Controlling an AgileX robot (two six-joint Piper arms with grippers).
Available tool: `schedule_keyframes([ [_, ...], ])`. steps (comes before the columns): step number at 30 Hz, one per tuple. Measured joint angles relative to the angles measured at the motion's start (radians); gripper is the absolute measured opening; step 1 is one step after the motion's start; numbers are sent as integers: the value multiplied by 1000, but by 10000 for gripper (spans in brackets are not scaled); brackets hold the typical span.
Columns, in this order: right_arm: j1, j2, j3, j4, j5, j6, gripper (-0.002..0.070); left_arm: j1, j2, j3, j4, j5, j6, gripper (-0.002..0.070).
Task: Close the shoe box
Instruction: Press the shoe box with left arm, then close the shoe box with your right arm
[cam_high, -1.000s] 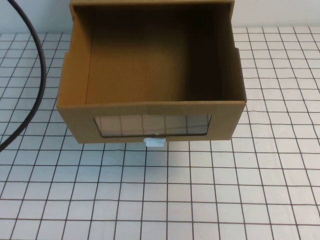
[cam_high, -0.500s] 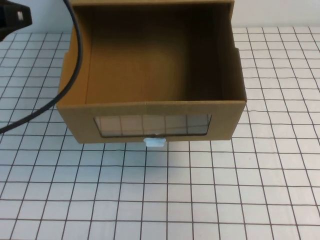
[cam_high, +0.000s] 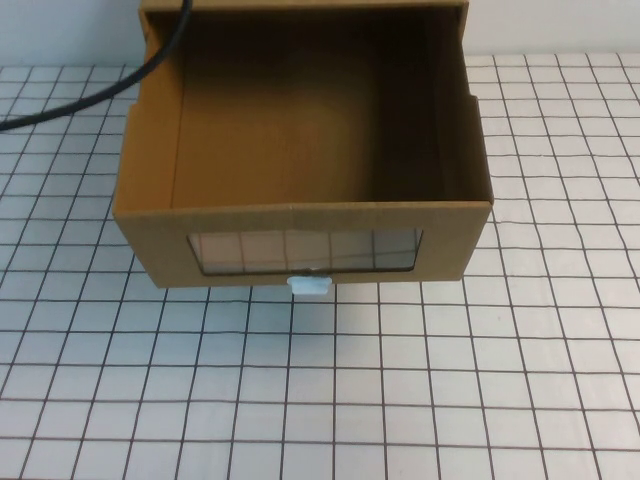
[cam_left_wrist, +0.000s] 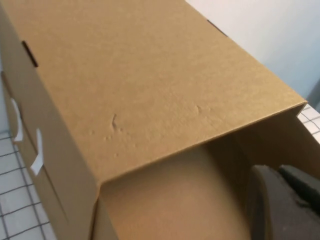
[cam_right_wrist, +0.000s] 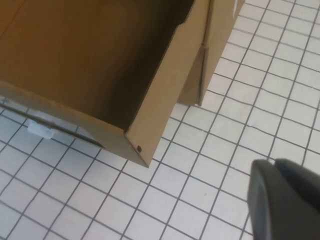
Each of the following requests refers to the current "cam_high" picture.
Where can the brown cardboard large windowed drawer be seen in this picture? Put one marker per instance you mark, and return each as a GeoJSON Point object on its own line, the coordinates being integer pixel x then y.
{"type": "Point", "coordinates": [150, 235]}

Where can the brown cardboard large box shell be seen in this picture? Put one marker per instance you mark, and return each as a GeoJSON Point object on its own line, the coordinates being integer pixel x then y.
{"type": "Point", "coordinates": [325, 4]}

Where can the white black-grid tablecloth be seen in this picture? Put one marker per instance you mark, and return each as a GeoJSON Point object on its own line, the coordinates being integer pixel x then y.
{"type": "Point", "coordinates": [320, 400]}

